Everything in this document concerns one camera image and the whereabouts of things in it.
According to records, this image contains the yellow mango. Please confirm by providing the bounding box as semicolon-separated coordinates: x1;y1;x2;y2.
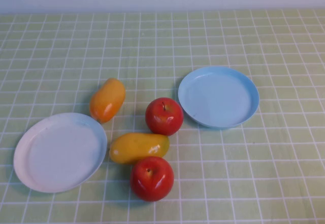
109;132;170;165

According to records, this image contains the light blue round plate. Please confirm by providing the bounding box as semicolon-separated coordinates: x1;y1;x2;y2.
177;66;260;129

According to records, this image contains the red apple with short stem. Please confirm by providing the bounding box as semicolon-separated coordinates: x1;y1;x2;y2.
129;156;175;202

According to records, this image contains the green checkered tablecloth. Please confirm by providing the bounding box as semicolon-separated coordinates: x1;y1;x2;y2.
0;8;325;224

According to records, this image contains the red apple with long stem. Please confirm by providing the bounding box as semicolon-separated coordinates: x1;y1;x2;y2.
145;97;184;137

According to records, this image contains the white round plate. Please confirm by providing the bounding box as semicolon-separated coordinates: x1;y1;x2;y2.
13;112;108;194

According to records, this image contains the orange mango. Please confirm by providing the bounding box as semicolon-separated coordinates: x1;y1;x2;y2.
89;77;126;123

